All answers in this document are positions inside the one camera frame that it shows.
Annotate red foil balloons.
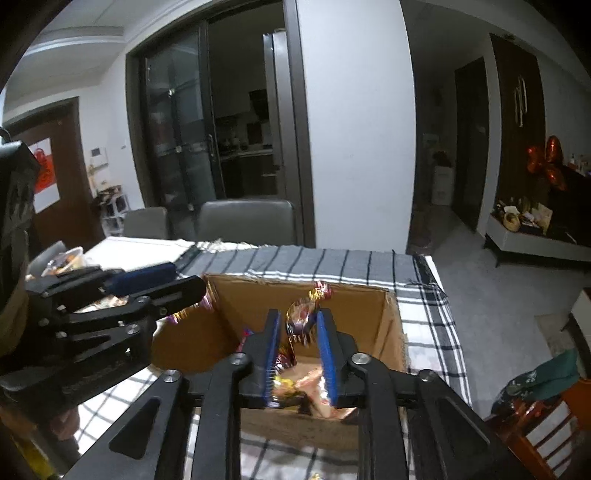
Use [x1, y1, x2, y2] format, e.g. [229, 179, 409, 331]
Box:
[526, 136, 568, 192]

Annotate black white plaid cloth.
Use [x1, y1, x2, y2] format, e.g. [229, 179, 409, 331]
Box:
[69, 240, 472, 480]

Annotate red white door poster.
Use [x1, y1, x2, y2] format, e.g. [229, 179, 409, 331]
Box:
[28, 137, 61, 214]

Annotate small white storage shelf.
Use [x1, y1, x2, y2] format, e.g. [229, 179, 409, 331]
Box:
[95, 185, 127, 234]

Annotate person's left hand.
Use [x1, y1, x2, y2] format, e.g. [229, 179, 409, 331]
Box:
[48, 406, 81, 441]

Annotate gold snack packet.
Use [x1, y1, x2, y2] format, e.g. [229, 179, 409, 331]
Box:
[276, 362, 354, 418]

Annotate white box in hallway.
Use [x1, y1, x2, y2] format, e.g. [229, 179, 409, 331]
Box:
[431, 164, 455, 206]

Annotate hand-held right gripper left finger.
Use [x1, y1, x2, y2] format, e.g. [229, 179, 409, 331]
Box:
[62, 309, 283, 480]

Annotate dark sliding glass door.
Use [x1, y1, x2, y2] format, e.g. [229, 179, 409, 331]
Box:
[126, 0, 315, 245]

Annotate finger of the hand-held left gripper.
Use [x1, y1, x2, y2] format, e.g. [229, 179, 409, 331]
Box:
[25, 262, 177, 319]
[54, 275, 207, 364]

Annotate silver refrigerator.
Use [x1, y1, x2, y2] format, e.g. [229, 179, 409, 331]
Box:
[263, 30, 296, 197]

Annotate white plastic basket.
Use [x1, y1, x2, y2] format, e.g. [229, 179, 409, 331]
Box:
[46, 247, 86, 278]

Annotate dark sideboard white base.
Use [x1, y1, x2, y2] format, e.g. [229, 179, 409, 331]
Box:
[485, 166, 591, 268]

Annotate dark wardrobe with handles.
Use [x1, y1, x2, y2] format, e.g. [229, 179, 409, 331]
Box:
[489, 33, 548, 195]

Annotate white printed table cover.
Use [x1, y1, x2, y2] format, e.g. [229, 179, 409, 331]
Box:
[83, 236, 199, 273]

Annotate brown cardboard box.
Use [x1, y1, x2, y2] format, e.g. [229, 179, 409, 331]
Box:
[150, 273, 411, 455]

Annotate orange wooden chair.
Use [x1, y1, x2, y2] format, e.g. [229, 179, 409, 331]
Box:
[485, 378, 591, 480]

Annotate dark hallway door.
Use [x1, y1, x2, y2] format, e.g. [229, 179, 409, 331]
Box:
[455, 58, 490, 232]

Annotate green cloth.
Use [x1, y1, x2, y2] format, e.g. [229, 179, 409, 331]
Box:
[492, 351, 580, 414]

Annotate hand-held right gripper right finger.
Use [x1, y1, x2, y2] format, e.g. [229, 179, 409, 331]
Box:
[316, 308, 525, 480]

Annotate wide grey chair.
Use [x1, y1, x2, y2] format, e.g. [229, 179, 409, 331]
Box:
[196, 199, 296, 245]

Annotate narrow grey chair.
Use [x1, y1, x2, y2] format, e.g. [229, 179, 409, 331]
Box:
[124, 207, 168, 240]

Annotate brown wooden door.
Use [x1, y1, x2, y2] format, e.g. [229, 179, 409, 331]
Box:
[4, 98, 105, 250]

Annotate red gold candy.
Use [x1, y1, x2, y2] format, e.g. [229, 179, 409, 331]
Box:
[285, 282, 333, 347]

